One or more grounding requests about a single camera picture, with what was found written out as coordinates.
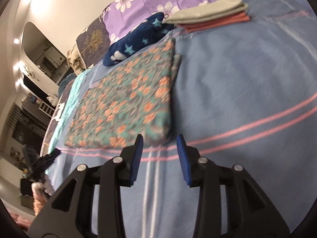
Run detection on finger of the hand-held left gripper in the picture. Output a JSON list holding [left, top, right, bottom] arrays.
[[45, 149, 61, 160], [35, 157, 56, 170]]

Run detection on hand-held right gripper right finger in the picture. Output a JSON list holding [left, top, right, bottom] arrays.
[[176, 134, 291, 238]]

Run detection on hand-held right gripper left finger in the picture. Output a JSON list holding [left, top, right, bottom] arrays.
[[28, 134, 144, 238]]

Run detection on teal floral shirt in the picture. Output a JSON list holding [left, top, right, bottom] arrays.
[[64, 37, 182, 148]]

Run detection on person's left forearm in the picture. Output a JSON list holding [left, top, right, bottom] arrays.
[[32, 180, 55, 205]]

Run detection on beige clothes pile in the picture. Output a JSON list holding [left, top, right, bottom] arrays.
[[67, 44, 86, 75]]

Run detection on folded beige and pink clothes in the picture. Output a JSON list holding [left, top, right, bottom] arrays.
[[165, 0, 249, 25]]

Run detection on dark shelf unit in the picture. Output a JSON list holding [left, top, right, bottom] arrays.
[[12, 104, 48, 152]]

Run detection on deer print mattress cover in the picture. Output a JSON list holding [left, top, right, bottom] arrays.
[[41, 82, 75, 154]]

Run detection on white ladder rack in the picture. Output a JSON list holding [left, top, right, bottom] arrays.
[[40, 103, 54, 117]]

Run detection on teal star print sheet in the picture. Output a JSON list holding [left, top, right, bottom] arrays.
[[47, 72, 88, 154]]

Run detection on dark blue quilted blanket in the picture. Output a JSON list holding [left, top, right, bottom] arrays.
[[59, 73, 75, 98]]

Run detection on navy star print fleece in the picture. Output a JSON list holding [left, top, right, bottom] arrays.
[[103, 12, 175, 66]]

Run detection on tree print headboard cushion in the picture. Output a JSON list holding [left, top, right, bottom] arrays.
[[75, 17, 112, 70]]

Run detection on pink folded cloth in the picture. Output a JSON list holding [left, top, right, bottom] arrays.
[[178, 12, 250, 33]]

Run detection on purple floral pillow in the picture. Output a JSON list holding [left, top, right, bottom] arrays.
[[103, 0, 257, 46]]

